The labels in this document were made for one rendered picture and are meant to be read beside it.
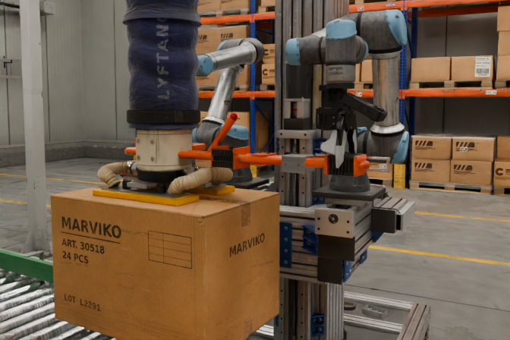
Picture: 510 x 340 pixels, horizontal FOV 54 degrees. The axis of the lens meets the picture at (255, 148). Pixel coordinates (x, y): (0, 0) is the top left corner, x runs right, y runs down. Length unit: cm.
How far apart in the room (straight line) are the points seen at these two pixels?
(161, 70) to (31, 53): 341
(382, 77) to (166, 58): 73
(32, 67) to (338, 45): 384
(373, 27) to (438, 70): 680
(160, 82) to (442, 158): 723
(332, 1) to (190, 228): 117
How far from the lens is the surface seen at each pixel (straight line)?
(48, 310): 226
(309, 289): 216
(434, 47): 986
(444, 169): 847
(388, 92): 178
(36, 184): 488
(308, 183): 204
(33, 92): 484
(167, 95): 149
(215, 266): 135
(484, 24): 984
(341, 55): 127
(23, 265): 265
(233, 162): 140
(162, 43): 151
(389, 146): 182
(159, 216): 138
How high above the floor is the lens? 135
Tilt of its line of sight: 5 degrees down
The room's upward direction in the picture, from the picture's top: straight up
